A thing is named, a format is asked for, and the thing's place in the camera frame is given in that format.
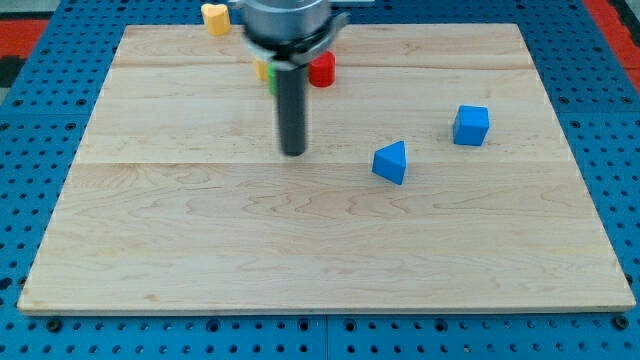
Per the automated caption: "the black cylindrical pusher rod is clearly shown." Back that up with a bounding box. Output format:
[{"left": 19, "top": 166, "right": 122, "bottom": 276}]
[{"left": 275, "top": 66, "right": 307, "bottom": 157}]

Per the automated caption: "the blue triangle block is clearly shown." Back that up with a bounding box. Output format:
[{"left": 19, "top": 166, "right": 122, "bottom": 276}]
[{"left": 372, "top": 141, "right": 407, "bottom": 185}]

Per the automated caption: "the blue cube block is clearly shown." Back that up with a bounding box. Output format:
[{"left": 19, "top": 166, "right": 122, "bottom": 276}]
[{"left": 452, "top": 105, "right": 490, "bottom": 146}]

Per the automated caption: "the green block behind rod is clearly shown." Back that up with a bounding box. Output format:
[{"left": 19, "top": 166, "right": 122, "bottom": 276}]
[{"left": 267, "top": 64, "right": 277, "bottom": 96}]

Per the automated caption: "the yellow block behind rod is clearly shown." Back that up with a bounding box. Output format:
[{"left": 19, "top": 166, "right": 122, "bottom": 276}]
[{"left": 253, "top": 58, "right": 269, "bottom": 81}]

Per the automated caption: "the red cylinder block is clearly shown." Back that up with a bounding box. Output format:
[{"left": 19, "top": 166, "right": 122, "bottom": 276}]
[{"left": 308, "top": 51, "right": 336, "bottom": 88}]

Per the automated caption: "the yellow heart block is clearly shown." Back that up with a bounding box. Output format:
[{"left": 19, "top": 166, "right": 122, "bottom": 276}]
[{"left": 201, "top": 4, "right": 232, "bottom": 36}]

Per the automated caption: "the light wooden board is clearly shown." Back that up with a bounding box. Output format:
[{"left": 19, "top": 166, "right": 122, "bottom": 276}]
[{"left": 18, "top": 24, "right": 635, "bottom": 316}]

